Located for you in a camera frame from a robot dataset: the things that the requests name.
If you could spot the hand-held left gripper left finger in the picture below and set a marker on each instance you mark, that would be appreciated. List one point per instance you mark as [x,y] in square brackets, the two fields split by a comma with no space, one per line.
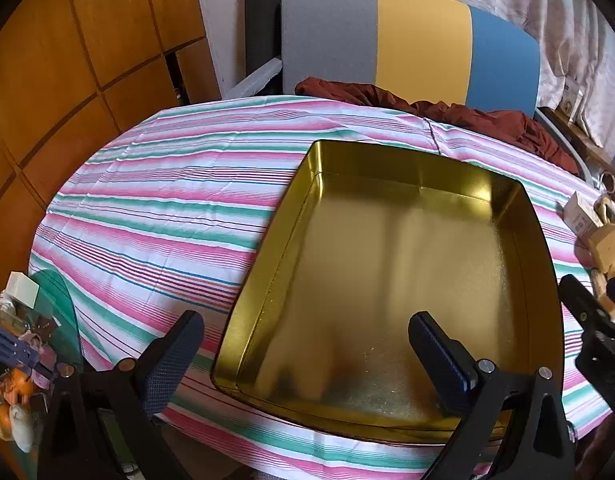
[177,355]

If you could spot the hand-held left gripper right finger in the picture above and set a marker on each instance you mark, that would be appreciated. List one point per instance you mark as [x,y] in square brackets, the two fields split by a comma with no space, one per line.
[440,355]

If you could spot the yellow snack packet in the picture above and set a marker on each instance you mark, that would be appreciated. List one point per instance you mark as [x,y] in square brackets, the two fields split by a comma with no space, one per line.
[607,247]
[605,302]

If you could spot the beige cardboard box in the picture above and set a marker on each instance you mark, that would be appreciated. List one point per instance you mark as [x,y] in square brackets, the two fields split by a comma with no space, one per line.
[580,215]

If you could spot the gold metal tin box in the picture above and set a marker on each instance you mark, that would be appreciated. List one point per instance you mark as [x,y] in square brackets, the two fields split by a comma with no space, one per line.
[387,260]

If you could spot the green glass side table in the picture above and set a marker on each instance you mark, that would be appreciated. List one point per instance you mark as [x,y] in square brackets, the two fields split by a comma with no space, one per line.
[62,300]

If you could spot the striped tablecloth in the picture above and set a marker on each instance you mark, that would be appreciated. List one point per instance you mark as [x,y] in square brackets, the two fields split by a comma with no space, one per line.
[162,200]

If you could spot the wooden desk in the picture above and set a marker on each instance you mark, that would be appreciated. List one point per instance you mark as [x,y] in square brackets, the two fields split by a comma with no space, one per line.
[587,140]

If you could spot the orange toy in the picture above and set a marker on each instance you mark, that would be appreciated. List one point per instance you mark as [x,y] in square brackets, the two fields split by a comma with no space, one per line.
[17,385]

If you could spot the purple plastic item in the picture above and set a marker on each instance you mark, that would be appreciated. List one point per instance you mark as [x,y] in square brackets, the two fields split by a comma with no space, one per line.
[12,347]

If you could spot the small white box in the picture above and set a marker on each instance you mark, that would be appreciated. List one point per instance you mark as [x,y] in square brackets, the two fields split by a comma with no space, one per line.
[22,290]

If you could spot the grey chair armrest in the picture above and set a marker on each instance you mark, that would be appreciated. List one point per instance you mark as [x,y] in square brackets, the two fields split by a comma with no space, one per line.
[255,80]
[562,135]

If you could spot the white paper boxes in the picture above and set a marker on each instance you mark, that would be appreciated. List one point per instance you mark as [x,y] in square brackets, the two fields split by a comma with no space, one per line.
[577,102]

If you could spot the dark red cloth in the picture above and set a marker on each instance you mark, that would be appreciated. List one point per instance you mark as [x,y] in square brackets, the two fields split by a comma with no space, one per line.
[487,120]

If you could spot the patterned curtain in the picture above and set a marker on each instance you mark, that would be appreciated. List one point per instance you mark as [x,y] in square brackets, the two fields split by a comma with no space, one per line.
[562,20]

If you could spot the grey yellow blue chair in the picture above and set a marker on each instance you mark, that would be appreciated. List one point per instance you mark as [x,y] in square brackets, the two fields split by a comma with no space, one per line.
[417,45]

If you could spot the wooden cabinet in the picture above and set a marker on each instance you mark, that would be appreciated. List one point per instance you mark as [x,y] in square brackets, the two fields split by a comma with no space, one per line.
[62,60]

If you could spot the black rolled mat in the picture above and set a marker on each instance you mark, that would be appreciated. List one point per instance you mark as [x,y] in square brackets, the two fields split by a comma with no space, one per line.
[260,20]

